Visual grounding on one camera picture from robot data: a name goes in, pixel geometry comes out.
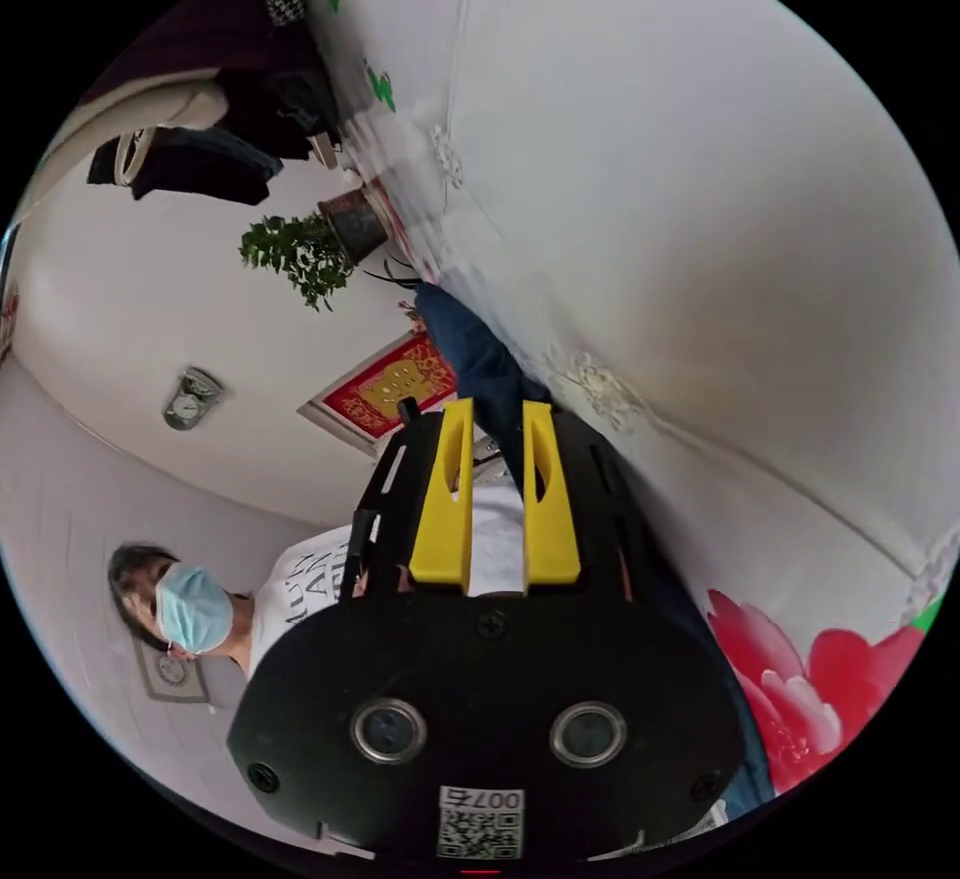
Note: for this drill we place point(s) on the bed with flowered white sheet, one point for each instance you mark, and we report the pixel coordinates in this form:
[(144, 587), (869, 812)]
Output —
[(675, 219)]

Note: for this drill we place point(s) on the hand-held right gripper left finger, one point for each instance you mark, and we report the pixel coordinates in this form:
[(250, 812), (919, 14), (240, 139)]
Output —
[(444, 519)]

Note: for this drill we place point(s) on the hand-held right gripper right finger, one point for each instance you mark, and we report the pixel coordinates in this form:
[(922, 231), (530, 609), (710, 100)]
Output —
[(551, 526)]

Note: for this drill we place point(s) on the person's body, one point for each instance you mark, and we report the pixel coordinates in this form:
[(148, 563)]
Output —
[(300, 594)]

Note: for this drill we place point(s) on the pile of clothes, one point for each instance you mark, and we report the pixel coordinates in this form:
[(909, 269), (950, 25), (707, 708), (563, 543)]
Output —
[(225, 69)]

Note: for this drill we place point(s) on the round silver wall clock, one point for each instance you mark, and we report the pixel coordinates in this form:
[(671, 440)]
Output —
[(191, 400)]

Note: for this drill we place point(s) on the red and gold framed picture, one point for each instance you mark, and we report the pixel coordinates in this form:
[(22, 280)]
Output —
[(382, 391)]

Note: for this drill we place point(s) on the potted green plant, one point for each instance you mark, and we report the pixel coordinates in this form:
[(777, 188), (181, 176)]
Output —
[(300, 253)]

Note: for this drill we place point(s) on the square framed wall clock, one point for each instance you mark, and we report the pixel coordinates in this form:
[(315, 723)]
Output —
[(169, 673)]

